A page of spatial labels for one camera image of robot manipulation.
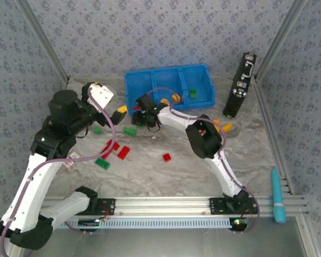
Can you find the red curved lego brick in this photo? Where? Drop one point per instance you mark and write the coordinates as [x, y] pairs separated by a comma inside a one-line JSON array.
[[115, 146]]

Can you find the long red lego brick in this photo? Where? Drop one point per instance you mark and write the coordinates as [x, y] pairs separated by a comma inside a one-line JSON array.
[[123, 152], [105, 155]]

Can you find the small red lego brick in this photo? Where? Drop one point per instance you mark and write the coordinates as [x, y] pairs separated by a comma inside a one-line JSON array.
[[167, 157]]

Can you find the yellow lego brick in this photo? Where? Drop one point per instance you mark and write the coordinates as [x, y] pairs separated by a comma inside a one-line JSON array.
[[217, 124], [176, 98], [164, 101], [227, 127]]

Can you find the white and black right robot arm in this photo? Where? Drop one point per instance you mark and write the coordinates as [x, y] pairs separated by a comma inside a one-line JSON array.
[[224, 171]]

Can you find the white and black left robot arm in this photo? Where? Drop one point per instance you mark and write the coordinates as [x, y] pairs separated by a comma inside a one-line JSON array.
[[37, 182]]

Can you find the long green lego brick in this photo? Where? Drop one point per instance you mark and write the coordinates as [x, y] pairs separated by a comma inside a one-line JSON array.
[[130, 131], [102, 163]]

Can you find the blue three-compartment plastic bin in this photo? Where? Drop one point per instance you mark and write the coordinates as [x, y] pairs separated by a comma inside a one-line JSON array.
[[166, 77]]

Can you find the small printed card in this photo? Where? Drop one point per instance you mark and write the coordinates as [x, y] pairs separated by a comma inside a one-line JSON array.
[[69, 166]]

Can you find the small circuit board with LED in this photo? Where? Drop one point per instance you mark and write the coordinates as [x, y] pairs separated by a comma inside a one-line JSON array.
[[238, 223], [89, 222]]

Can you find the teal plastic tube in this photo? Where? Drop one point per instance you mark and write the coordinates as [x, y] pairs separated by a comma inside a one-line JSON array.
[[278, 195]]

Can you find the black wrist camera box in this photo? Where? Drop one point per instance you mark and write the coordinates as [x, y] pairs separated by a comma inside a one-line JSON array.
[[145, 101]]

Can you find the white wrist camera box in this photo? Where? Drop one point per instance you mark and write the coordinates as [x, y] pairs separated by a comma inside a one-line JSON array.
[[101, 94]]

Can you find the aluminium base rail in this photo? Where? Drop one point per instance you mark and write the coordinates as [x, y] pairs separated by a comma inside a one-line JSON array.
[[163, 206]]

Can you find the aluminium side rail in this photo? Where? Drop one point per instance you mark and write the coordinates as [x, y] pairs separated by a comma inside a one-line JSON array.
[[273, 139]]

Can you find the aluminium frame post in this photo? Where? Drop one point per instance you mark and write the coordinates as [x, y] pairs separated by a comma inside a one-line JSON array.
[[281, 40]]

